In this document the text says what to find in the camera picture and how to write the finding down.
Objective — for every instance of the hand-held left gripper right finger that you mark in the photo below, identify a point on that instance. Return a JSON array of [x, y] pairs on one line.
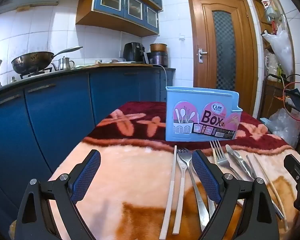
[[206, 177]]

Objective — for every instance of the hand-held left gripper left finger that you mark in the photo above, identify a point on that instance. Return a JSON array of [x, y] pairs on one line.
[[86, 175]]

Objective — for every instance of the steel fork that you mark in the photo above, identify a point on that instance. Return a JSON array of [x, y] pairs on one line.
[[221, 158], [198, 200]]

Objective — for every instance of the white chopstick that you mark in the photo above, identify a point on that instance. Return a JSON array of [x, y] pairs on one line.
[[178, 205], [171, 187]]

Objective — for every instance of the light blue utensil box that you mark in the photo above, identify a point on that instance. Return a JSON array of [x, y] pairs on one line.
[[185, 97]]

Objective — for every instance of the red and peach blanket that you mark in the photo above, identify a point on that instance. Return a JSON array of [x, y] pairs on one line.
[[130, 170]]

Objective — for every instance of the clear plastic bag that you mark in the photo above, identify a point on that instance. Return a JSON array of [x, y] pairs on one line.
[[282, 125]]

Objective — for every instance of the blue kitchen base cabinet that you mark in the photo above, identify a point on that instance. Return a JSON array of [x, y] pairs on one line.
[[52, 120]]

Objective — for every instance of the light blue lid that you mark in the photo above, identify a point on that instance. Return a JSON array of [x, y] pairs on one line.
[[265, 121]]

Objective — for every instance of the gas stove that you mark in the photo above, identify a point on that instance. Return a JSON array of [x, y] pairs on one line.
[[37, 74]]

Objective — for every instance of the steel kettle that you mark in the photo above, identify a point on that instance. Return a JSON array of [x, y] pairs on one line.
[[63, 64]]

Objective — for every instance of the wooden cutting board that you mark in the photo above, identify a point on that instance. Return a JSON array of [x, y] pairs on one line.
[[120, 65]]

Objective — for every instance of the white jug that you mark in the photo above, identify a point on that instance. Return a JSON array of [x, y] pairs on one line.
[[270, 65]]

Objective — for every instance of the black wok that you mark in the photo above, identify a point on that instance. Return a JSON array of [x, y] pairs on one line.
[[32, 61]]

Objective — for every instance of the white plastic bag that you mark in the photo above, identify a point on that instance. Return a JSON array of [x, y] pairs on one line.
[[281, 52]]

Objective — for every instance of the dark rice cooker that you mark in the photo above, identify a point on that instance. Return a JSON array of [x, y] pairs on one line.
[[160, 59]]

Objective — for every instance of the black air fryer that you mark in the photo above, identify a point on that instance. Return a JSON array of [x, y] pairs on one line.
[[132, 52]]

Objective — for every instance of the brown pot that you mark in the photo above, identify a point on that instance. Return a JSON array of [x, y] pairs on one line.
[[158, 48]]

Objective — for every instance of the wooden door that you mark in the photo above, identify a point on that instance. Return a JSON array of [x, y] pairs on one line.
[[202, 30]]

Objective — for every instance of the red and white mug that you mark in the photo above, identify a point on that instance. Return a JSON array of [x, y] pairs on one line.
[[265, 4]]

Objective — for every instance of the white light switch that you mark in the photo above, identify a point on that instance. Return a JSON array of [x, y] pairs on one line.
[[182, 37]]

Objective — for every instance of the blue glass-door wall cabinet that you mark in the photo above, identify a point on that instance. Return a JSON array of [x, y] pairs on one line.
[[122, 2]]

